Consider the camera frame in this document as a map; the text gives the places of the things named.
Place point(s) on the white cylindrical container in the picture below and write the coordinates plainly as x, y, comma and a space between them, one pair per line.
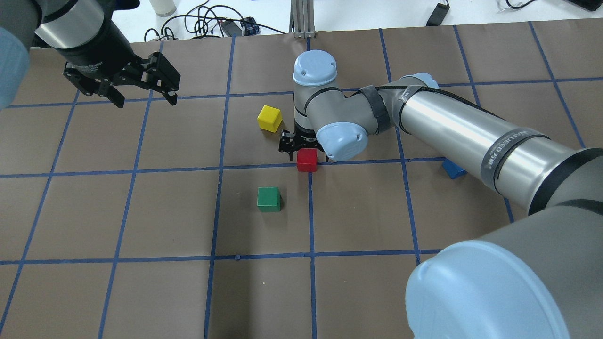
163, 8

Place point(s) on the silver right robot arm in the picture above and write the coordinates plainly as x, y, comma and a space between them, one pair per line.
537, 278

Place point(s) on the yellow wooden block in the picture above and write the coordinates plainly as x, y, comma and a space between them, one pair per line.
269, 118

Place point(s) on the red wooden block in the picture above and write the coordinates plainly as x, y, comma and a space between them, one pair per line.
307, 160

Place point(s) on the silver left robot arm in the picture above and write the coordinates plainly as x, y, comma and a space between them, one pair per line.
98, 56

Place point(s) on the blue wooden block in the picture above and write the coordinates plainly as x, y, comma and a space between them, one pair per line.
453, 170

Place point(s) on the small blue electronic board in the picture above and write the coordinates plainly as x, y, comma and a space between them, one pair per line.
249, 26

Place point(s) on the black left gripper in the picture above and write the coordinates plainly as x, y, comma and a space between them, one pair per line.
100, 53

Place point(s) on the green wooden block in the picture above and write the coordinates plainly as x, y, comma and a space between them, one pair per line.
269, 199

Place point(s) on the aluminium frame post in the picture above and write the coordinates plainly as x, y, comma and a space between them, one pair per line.
301, 21

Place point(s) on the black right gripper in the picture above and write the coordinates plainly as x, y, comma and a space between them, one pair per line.
288, 142

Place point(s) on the black power adapter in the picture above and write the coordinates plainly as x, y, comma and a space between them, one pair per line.
438, 14

